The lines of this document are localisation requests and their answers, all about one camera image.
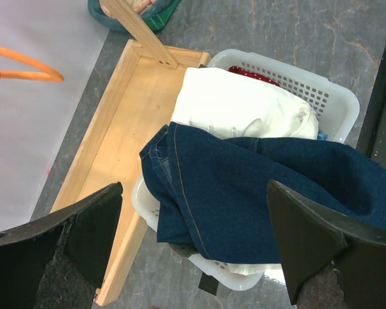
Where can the dark blue denim skirt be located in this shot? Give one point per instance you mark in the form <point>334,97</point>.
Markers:
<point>212,192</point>

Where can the red polka dot skirt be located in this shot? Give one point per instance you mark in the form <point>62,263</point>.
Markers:
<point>241,71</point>

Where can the teal bin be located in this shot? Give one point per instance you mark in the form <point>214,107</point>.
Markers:
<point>155,16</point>

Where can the white pleated skirt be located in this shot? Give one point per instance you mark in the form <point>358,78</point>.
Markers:
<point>228,105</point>

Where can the floral pink cloth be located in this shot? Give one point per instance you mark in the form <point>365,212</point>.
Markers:
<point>138,6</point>

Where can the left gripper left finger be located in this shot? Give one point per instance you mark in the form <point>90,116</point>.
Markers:
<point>60,260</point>

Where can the small black square marker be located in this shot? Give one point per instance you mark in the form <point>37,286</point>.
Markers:
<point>208,284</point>

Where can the wooden clothes rack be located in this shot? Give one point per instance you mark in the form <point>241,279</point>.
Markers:
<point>138,100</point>

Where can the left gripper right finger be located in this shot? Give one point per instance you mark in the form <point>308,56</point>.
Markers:
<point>329,260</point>

